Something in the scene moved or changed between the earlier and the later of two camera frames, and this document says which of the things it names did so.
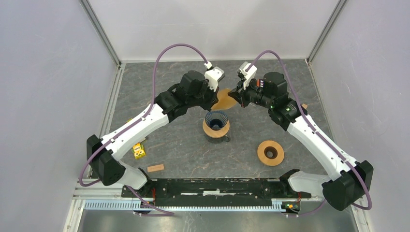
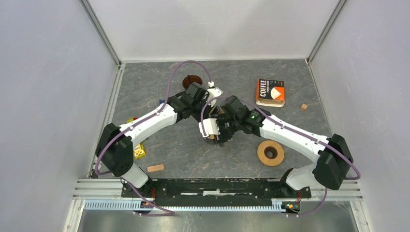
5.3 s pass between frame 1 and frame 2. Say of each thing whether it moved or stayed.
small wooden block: stayed
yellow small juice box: stayed
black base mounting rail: stayed
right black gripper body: moved
